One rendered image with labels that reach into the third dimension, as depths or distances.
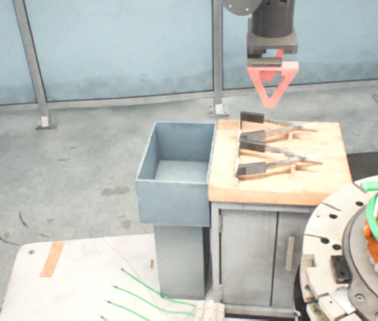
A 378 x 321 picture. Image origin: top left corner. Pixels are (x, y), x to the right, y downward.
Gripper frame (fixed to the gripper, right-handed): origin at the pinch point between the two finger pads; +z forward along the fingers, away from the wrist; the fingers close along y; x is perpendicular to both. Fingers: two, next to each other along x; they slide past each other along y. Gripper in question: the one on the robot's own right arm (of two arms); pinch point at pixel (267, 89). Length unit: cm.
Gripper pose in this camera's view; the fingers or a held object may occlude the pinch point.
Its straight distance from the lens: 78.0
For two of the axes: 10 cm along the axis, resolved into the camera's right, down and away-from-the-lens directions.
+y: -0.9, 5.8, -8.1
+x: 10.0, 0.2, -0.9
